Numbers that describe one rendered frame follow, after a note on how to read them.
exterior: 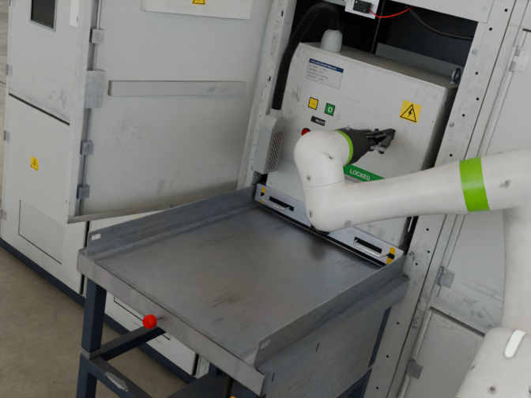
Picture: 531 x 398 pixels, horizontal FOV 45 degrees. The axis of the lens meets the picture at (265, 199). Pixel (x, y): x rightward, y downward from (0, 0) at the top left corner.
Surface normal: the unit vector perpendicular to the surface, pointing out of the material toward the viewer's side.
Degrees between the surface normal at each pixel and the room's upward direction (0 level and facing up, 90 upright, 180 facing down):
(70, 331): 0
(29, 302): 0
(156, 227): 90
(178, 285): 0
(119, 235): 90
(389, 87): 90
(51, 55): 90
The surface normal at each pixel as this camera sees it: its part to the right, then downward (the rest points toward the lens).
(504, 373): -0.36, -0.51
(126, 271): 0.18, -0.91
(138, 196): 0.63, 0.40
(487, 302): -0.61, 0.19
